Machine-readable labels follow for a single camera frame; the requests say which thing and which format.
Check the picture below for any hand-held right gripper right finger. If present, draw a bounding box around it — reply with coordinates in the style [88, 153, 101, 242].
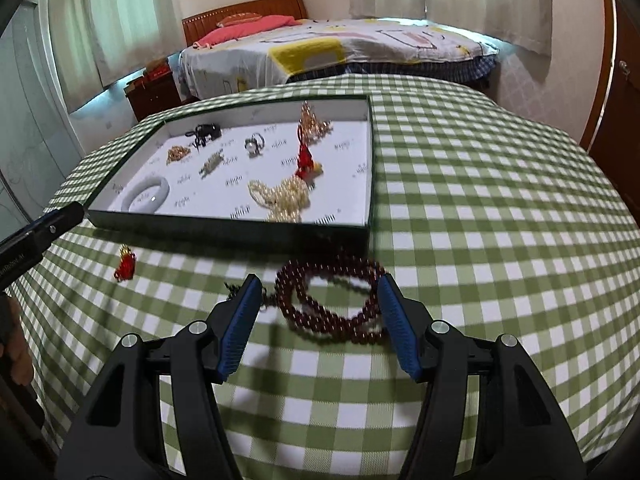
[376, 274, 586, 480]

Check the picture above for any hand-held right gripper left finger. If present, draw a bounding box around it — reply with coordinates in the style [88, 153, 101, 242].
[55, 274, 263, 480]

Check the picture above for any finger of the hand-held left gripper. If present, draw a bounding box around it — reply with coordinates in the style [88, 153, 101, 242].
[27, 202, 86, 242]

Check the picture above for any dark red bead bracelet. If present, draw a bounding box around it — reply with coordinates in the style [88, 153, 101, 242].
[225, 256, 396, 346]

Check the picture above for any gold charm with red knot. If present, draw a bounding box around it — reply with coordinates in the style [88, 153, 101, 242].
[113, 244, 139, 283]

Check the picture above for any dark green shallow box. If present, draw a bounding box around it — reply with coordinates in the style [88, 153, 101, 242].
[86, 94, 375, 242]

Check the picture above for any silver rhinestone brooch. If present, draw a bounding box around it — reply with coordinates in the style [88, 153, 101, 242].
[198, 152, 225, 179]

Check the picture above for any black gourd pendant with tassel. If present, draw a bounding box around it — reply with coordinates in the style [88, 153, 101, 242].
[185, 122, 222, 150]

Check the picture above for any long red knot tassel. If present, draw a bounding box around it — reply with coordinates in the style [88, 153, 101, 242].
[294, 125, 325, 181]

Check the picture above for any person's left hand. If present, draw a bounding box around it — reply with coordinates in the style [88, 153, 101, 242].
[0, 310, 35, 387]

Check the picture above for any white wardrobe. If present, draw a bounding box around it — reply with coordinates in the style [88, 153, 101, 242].
[0, 0, 86, 231]

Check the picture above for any white jade bangle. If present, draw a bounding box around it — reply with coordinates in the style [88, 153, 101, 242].
[121, 176, 170, 213]

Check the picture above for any green checked tablecloth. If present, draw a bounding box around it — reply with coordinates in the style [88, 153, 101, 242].
[10, 74, 640, 480]

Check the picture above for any red-brown nightstand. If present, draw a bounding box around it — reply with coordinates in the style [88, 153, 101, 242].
[124, 72, 183, 122]

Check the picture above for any wooden headboard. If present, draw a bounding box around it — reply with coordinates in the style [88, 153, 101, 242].
[181, 0, 308, 46]

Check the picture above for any pink pillow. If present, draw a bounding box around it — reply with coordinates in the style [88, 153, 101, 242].
[194, 15, 297, 49]

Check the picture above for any small orange pillow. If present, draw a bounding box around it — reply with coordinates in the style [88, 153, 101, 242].
[216, 12, 263, 27]

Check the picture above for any bed with patterned quilt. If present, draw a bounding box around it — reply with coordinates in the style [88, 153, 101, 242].
[179, 17, 501, 101]

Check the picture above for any brown wooden door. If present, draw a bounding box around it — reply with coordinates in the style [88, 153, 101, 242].
[580, 0, 640, 201]

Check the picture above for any cream pearl necklace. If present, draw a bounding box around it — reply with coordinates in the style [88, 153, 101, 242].
[247, 176, 313, 224]

